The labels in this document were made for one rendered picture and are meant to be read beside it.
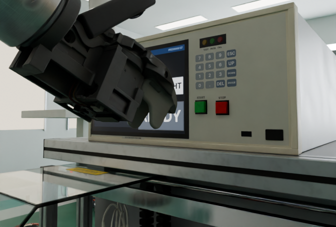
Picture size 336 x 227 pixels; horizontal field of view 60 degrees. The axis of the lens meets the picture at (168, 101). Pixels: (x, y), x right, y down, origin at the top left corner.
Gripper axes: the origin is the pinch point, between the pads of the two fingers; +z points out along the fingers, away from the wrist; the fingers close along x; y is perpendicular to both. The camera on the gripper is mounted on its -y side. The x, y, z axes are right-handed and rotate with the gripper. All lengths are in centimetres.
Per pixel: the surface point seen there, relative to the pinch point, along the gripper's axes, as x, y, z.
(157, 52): -9.2, -12.6, 3.2
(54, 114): -88, -15, 33
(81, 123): -106, -23, 59
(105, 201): -36.8, 13.0, 29.1
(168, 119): -6.5, -1.6, 8.5
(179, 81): -4.1, -7.4, 5.7
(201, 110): 0.5, -2.6, 7.4
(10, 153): -468, -31, 198
